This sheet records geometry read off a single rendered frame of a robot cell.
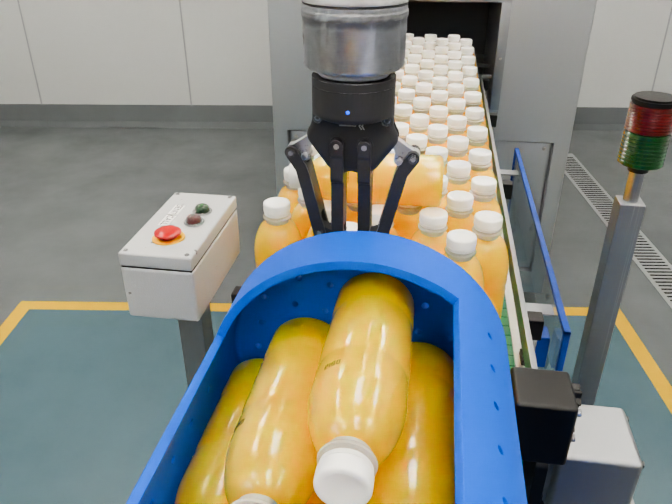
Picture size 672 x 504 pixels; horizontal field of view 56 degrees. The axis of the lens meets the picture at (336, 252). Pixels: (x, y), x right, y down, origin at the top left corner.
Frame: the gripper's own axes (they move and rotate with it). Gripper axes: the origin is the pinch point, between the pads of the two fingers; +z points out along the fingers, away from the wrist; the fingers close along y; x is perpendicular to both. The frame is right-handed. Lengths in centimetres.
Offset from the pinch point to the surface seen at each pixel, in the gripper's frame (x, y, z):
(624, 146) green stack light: -37, -35, -2
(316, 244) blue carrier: 6.9, 2.3, -6.4
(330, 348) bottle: 17.3, -0.7, -3.0
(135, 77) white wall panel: -390, 214, 81
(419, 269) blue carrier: 9.5, -7.1, -6.1
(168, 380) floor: -107, 79, 116
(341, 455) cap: 27.3, -3.0, -2.4
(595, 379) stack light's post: -36, -39, 40
